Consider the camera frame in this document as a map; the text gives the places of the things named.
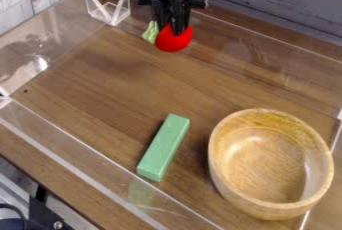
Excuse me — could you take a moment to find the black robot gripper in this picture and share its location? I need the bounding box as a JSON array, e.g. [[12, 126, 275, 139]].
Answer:
[[137, 0, 208, 36]]

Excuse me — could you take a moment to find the red plush tomato toy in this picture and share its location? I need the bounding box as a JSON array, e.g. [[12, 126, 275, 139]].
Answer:
[[142, 21, 194, 52]]

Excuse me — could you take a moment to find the green rectangular block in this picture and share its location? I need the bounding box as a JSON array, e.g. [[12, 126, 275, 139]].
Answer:
[[136, 114, 190, 182]]

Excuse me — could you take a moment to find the wooden bowl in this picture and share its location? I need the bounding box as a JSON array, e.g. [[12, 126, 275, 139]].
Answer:
[[207, 108, 334, 221]]

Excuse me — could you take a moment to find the clear acrylic corner bracket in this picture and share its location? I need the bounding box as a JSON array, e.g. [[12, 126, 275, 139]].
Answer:
[[85, 0, 131, 26]]

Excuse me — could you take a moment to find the clear acrylic barrier wall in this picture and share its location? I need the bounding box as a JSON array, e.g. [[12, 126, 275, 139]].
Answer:
[[0, 0, 342, 230]]

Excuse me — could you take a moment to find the black cable and equipment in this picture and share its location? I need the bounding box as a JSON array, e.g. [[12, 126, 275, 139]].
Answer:
[[0, 202, 76, 230]]

